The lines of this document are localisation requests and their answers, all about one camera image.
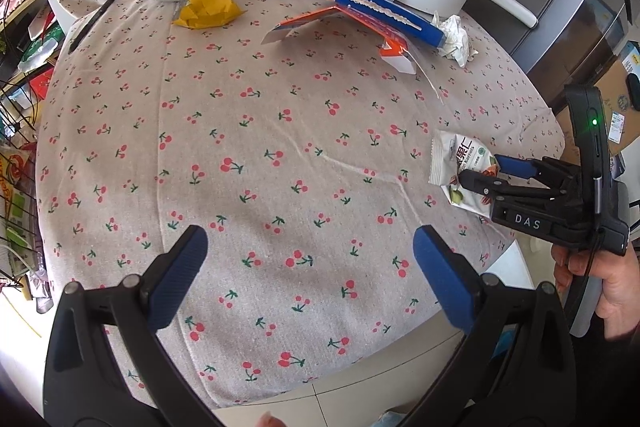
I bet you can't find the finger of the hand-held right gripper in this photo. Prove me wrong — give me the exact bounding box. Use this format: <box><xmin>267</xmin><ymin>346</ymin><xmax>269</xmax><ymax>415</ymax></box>
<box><xmin>459</xmin><ymin>169</ymin><xmax>561</xmax><ymax>208</ymax></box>
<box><xmin>494</xmin><ymin>154</ymin><xmax>581</xmax><ymax>188</ymax></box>

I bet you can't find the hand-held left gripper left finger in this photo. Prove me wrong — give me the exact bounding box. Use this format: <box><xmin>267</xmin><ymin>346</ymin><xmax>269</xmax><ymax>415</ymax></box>
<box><xmin>42</xmin><ymin>224</ymin><xmax>226</xmax><ymax>427</ymax></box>

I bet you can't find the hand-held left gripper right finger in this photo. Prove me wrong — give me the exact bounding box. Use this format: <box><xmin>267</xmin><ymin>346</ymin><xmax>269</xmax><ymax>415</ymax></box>
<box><xmin>400</xmin><ymin>224</ymin><xmax>578</xmax><ymax>427</ymax></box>

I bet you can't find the white nut snack packet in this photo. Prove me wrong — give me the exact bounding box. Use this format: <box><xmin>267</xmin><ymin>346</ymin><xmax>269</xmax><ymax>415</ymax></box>
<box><xmin>429</xmin><ymin>129</ymin><xmax>501</xmax><ymax>220</ymax></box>

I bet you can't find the person's right hand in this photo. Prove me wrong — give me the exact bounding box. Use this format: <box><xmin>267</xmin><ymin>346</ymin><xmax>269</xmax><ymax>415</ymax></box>
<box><xmin>552</xmin><ymin>234</ymin><xmax>640</xmax><ymax>343</ymax></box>

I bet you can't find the cherry print tablecloth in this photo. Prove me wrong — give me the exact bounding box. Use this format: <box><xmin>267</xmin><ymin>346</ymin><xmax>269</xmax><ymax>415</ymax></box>
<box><xmin>35</xmin><ymin>0</ymin><xmax>566</xmax><ymax>410</ymax></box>

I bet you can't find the brown cardboard box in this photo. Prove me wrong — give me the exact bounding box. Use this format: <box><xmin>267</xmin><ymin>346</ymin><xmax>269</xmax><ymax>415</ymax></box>
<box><xmin>555</xmin><ymin>52</ymin><xmax>640</xmax><ymax>158</ymax></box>

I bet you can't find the clear plastic wrapper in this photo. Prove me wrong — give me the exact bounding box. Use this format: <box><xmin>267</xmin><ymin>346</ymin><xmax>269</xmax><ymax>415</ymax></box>
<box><xmin>407</xmin><ymin>47</ymin><xmax>446</xmax><ymax>108</ymax></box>

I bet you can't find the crumpled white tissue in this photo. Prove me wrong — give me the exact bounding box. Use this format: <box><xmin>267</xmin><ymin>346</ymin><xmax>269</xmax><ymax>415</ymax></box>
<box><xmin>439</xmin><ymin>14</ymin><xmax>481</xmax><ymax>68</ymax></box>

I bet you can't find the blue printed box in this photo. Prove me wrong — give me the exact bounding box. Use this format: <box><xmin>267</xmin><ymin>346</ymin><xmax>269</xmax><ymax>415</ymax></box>
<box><xmin>620</xmin><ymin>39</ymin><xmax>640</xmax><ymax>88</ymax></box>

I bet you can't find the blue long box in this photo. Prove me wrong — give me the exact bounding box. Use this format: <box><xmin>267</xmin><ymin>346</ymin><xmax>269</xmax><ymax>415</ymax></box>
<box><xmin>319</xmin><ymin>0</ymin><xmax>447</xmax><ymax>48</ymax></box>

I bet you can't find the orange flattened carton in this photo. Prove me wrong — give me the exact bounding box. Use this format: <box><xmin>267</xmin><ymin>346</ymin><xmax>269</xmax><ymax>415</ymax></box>
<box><xmin>261</xmin><ymin>4</ymin><xmax>417</xmax><ymax>76</ymax></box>

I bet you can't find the black pen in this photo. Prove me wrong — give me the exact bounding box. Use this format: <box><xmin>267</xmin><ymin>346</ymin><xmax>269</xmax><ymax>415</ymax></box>
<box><xmin>67</xmin><ymin>0</ymin><xmax>119</xmax><ymax>54</ymax></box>

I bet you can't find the yellow packet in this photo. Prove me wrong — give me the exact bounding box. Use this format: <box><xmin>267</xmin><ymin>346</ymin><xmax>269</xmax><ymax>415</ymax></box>
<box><xmin>172</xmin><ymin>0</ymin><xmax>242</xmax><ymax>30</ymax></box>

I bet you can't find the black wire rack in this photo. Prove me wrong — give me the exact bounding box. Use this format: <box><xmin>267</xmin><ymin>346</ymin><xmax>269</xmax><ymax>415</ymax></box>
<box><xmin>0</xmin><ymin>77</ymin><xmax>56</xmax><ymax>303</ymax></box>

